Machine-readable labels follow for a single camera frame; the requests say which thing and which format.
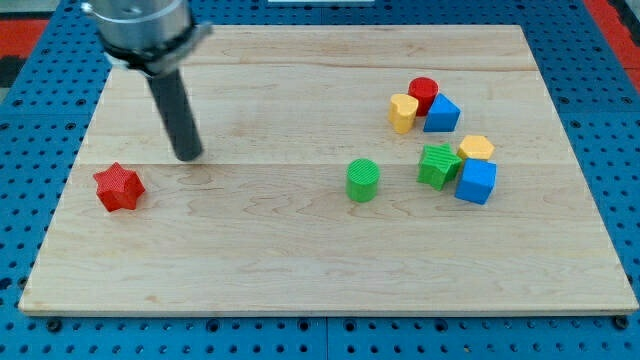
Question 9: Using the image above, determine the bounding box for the wooden board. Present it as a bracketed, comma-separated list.
[19, 25, 638, 317]

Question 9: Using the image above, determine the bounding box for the blue cube block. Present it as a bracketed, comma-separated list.
[454, 158, 498, 205]

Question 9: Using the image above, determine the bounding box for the green star block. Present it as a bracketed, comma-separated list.
[417, 143, 462, 191]

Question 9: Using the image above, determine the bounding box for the yellow heart block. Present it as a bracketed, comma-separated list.
[388, 94, 419, 134]

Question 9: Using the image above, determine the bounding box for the yellow hexagon block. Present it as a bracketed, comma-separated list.
[456, 135, 495, 161]

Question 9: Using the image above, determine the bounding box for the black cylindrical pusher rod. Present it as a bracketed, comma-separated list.
[147, 70, 203, 162]

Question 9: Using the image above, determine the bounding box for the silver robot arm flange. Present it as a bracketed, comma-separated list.
[81, 0, 213, 78]

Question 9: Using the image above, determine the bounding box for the red cylinder block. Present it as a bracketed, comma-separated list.
[408, 77, 439, 117]

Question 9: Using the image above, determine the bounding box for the green cylinder block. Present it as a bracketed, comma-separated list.
[345, 158, 380, 203]

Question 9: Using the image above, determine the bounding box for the blue triangle block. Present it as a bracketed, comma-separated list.
[423, 94, 461, 132]

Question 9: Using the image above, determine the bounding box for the red star block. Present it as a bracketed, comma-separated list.
[93, 162, 146, 212]

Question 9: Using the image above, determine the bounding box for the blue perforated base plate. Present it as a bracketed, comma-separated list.
[1, 1, 639, 359]

